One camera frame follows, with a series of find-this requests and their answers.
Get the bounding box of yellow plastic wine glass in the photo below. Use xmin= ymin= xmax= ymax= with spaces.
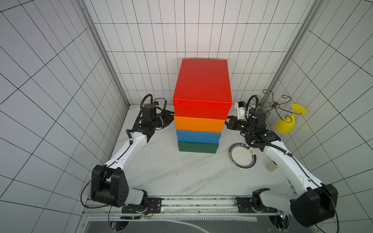
xmin=275 ymin=104 xmax=307 ymax=134

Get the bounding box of orange shoebox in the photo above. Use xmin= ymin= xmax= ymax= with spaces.
xmin=174 ymin=116 xmax=225 ymax=133

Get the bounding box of red shoebox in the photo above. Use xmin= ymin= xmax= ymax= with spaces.
xmin=173 ymin=59 xmax=232 ymax=120

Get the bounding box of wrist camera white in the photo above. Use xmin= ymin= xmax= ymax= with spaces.
xmin=153 ymin=98 xmax=167 ymax=108
xmin=234 ymin=101 xmax=247 ymax=120

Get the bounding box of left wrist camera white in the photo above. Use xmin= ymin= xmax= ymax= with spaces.
xmin=153 ymin=98 xmax=167 ymax=108

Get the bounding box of metal wire cup stand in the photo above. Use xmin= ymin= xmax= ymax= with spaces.
xmin=261 ymin=89 xmax=295 ymax=118

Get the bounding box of green shoebox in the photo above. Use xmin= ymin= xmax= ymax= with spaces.
xmin=178 ymin=142 xmax=219 ymax=153

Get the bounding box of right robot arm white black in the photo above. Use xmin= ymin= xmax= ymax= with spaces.
xmin=225 ymin=105 xmax=338 ymax=227

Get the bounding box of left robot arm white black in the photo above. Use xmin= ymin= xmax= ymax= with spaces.
xmin=90 ymin=100 xmax=174 ymax=209

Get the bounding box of blue shoebox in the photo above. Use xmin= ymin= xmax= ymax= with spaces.
xmin=176 ymin=130 xmax=221 ymax=144

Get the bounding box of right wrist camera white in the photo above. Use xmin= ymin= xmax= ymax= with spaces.
xmin=234 ymin=101 xmax=247 ymax=120

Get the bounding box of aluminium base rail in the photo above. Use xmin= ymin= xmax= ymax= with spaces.
xmin=84 ymin=195 xmax=292 ymax=217

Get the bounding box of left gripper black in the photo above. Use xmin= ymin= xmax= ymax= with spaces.
xmin=153 ymin=109 xmax=178 ymax=129

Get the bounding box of small jar black lid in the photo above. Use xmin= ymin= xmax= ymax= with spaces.
xmin=266 ymin=161 xmax=278 ymax=172

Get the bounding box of white plate striped rim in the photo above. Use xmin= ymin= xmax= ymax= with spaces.
xmin=228 ymin=143 xmax=257 ymax=170

